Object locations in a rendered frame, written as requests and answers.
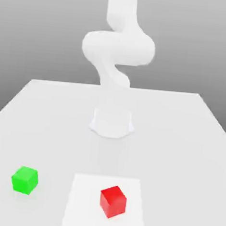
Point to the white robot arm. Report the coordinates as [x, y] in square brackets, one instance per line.
[118, 47]

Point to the small red cube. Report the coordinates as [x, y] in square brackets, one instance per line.
[113, 201]

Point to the small green cube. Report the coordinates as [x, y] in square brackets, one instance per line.
[24, 180]

